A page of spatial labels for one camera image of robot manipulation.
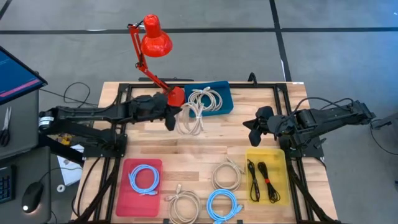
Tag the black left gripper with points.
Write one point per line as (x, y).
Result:
(146, 109)

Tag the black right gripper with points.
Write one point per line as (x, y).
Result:
(281, 126)

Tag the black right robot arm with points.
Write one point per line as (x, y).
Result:
(335, 119)

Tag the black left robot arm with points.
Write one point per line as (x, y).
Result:
(87, 113)

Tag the blue plastic bin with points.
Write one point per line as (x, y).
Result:
(227, 105)

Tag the yellow translucent plastic bin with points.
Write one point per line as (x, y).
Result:
(280, 161)

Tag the black hook clamp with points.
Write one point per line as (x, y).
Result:
(252, 77)

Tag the red desk lamp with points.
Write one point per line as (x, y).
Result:
(155, 40)

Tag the red plastic tray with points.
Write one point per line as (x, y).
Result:
(140, 205)

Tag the white paper sheet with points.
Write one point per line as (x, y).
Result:
(70, 174)

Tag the grey side table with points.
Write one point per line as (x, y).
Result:
(25, 124)

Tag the computer monitor with blue screen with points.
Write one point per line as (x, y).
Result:
(15, 77)

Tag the black computer mouse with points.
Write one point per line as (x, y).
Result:
(32, 196)

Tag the black keyboard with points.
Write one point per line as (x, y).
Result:
(6, 186)

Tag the black aluminium table frame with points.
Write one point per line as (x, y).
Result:
(248, 85)

